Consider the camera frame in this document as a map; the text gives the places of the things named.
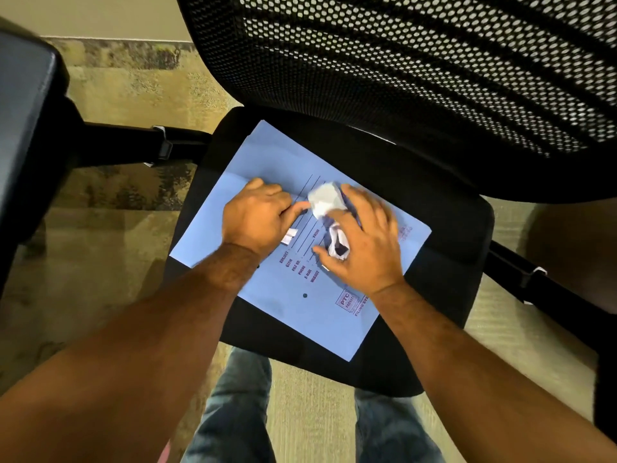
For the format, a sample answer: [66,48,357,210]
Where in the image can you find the black mesh chair backrest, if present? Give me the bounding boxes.
[174,0,617,204]

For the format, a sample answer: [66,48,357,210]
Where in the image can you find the black chair seat cushion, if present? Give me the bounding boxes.
[163,106,496,399]

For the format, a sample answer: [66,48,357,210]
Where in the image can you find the white paper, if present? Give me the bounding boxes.
[308,181,353,261]

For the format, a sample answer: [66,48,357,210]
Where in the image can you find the person's right hand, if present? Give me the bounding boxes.
[313,183,406,298]

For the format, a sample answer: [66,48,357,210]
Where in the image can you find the blue paper file folder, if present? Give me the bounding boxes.
[169,120,433,363]

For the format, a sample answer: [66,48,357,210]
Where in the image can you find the person's left forearm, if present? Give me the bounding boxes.
[0,243,264,463]

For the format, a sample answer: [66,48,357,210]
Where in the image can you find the black chair armrest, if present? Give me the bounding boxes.
[483,240,617,432]
[0,16,213,290]

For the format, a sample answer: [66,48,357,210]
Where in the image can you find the person's left hand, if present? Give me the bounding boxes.
[221,177,312,260]

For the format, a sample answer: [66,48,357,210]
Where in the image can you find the blue denim jeans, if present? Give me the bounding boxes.
[181,346,446,463]

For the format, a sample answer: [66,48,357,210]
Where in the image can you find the person's right forearm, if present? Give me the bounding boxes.
[368,279,617,463]

